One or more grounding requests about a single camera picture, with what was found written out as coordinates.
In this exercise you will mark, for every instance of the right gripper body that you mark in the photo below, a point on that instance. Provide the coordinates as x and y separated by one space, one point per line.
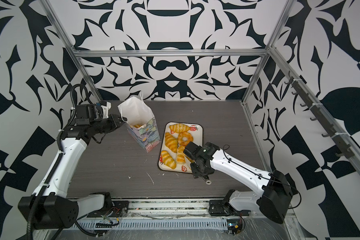
197 170

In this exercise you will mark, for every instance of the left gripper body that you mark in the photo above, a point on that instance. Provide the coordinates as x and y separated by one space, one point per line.
105 125

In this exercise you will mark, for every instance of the colourful printed paper bag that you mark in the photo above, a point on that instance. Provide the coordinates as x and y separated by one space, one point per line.
141 122

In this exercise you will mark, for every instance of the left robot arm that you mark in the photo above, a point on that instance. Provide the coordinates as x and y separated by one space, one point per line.
48 206

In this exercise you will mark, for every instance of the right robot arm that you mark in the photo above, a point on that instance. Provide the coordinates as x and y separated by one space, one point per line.
272 191

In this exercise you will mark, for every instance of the centre twisted fake bread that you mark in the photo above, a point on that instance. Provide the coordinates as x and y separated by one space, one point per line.
180 156

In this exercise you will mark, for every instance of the bottom left fake croissant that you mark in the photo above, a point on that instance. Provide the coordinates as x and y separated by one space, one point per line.
168 160

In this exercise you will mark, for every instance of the left column fake croissant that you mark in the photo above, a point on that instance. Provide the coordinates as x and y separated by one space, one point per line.
171 142

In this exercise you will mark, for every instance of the long striped fake croissant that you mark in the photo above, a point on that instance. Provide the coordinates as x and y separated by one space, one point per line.
179 128

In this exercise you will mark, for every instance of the strawberry print tray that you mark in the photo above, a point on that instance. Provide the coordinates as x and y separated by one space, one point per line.
176 136

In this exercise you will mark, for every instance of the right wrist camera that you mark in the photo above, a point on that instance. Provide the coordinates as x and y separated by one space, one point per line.
193 151

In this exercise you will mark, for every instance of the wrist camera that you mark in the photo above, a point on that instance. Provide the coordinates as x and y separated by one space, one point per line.
87 114
193 151

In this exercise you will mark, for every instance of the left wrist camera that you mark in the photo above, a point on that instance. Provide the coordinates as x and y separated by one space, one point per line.
87 114

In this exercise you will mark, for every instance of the ring shaped fake bread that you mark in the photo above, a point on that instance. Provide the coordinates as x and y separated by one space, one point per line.
185 138

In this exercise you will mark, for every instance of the base rail with cable duct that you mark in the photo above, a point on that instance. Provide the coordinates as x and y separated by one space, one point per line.
174 219

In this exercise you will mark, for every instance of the aluminium frame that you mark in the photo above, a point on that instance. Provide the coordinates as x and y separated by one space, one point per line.
268 52

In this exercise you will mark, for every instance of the wall hook rack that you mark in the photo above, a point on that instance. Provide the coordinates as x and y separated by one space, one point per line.
322 116

